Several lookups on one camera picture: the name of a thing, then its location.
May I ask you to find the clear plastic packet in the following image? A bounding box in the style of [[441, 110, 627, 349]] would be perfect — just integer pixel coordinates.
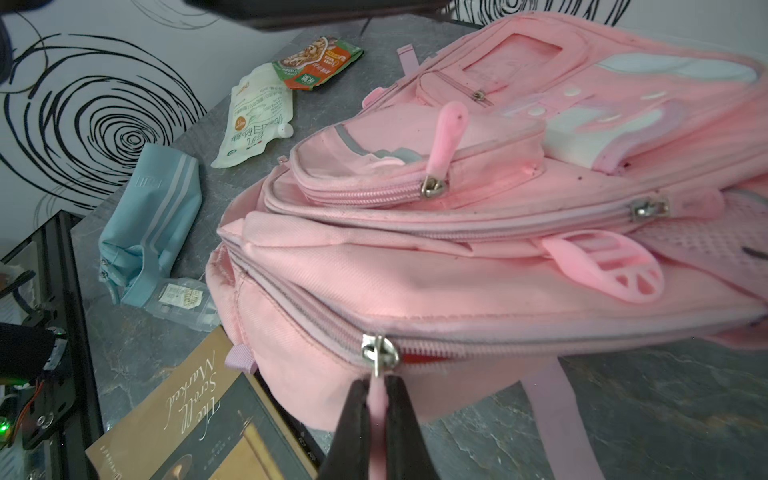
[[143, 278, 221, 333]]

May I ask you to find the light blue pencil pouch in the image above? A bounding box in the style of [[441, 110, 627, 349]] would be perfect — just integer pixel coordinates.
[[98, 144, 202, 308]]

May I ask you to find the brown and black book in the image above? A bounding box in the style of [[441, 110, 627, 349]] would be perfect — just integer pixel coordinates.
[[86, 328, 318, 479]]

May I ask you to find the white green spout pouch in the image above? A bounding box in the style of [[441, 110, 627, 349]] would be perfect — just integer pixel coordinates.
[[211, 63, 294, 169]]

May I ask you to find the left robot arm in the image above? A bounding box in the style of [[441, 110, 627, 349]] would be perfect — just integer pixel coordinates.
[[0, 323, 68, 385]]

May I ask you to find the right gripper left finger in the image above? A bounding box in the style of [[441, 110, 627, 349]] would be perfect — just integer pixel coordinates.
[[317, 380, 371, 480]]

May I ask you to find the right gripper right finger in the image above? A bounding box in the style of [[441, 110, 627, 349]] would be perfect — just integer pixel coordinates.
[[385, 375, 440, 480]]

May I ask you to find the orange green food packet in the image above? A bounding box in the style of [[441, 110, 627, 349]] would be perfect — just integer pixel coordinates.
[[272, 36, 364, 91]]

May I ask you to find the pink student backpack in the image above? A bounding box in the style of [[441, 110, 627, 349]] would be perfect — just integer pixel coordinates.
[[206, 13, 767, 479]]

